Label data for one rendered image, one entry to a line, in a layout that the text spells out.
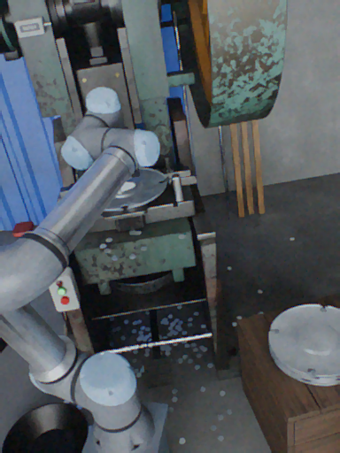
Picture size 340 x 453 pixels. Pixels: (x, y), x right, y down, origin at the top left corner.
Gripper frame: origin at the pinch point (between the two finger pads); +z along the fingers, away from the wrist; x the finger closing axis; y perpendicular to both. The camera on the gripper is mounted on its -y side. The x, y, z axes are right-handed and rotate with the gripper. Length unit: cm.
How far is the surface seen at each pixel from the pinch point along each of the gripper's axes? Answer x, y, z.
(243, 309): -6, 41, 93
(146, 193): 6.8, 8.3, 12.6
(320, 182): 82, 120, 134
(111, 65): 32.7, 5.5, -17.8
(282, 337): -42, 40, 34
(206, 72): 43, 37, 0
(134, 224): 3.3, 2.3, 23.3
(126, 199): 5.5, 1.6, 12.0
